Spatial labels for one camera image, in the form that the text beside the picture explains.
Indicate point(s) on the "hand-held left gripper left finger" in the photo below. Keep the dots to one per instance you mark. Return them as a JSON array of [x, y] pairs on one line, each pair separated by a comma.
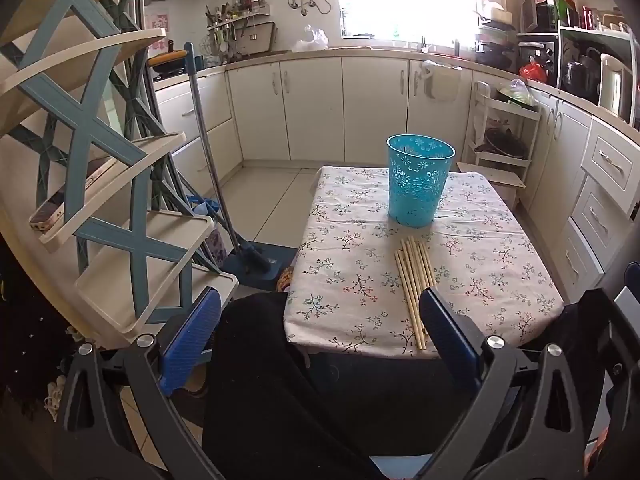
[[192, 335]]

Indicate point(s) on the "red plastic bag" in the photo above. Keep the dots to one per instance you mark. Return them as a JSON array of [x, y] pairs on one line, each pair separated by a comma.
[[532, 71]]

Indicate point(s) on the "blue plastic basin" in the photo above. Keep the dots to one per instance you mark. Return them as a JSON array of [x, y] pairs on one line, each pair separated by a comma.
[[202, 206]]

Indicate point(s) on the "bright kitchen window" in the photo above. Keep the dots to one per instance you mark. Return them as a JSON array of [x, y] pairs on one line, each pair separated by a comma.
[[400, 0]]

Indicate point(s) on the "turquoise perforated plastic basket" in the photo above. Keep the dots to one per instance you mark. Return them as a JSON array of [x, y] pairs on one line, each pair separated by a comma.
[[420, 185]]

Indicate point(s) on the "blue flat mop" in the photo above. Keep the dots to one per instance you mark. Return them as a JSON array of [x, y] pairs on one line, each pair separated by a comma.
[[210, 160]]

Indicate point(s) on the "bundle of wooden chopsticks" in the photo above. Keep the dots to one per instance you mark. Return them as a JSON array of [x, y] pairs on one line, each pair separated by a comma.
[[412, 280]]

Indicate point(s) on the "black microwave oven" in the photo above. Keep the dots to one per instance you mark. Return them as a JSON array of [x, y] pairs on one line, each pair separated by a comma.
[[537, 60]]

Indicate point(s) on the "white kitchen base cabinets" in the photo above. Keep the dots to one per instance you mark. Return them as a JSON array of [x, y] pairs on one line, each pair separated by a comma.
[[315, 110]]

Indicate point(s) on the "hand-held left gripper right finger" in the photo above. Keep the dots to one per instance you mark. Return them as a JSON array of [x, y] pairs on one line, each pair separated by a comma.
[[450, 330]]

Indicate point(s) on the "floral printed tablecloth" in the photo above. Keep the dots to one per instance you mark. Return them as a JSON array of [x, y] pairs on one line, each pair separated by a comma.
[[350, 260]]

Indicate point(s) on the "person's black trousers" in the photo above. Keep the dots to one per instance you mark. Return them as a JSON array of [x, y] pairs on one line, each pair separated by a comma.
[[260, 385]]

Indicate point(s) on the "floral printed box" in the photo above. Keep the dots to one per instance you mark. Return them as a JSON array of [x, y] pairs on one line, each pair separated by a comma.
[[220, 250]]

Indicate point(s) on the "white slim storage trolley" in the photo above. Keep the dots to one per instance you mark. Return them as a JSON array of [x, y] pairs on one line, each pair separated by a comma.
[[530, 115]]

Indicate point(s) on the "blue and cream shelf rack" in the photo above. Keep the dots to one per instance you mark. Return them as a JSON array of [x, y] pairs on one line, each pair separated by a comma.
[[75, 105]]

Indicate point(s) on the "wall-mounted utensil rack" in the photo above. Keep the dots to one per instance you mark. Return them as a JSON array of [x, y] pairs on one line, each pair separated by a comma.
[[240, 25]]

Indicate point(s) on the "pink wall stickers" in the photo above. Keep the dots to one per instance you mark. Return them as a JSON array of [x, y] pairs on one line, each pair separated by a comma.
[[156, 20]]

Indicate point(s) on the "white smartphone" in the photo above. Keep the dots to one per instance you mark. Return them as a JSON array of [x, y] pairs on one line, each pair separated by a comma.
[[55, 207]]

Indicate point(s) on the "bag of green vegetables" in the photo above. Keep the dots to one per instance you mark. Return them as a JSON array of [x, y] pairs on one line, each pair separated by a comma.
[[517, 94]]

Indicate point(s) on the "dark wok in trolley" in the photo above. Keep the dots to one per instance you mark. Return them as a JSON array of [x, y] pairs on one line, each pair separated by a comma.
[[505, 142]]

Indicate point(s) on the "black countertop appliance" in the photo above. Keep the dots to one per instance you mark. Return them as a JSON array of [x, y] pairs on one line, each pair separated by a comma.
[[580, 77]]

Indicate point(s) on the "dish rack with pans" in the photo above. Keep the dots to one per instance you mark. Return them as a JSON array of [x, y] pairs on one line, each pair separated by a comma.
[[495, 45]]

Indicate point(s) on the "white appliance shelf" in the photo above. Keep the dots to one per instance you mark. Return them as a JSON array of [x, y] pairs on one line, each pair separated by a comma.
[[595, 29]]

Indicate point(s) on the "white plastic bag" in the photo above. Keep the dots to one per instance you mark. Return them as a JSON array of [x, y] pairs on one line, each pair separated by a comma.
[[310, 41]]

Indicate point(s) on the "white hanging bag holder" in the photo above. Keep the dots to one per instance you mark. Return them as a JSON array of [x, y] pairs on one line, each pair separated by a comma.
[[442, 85]]

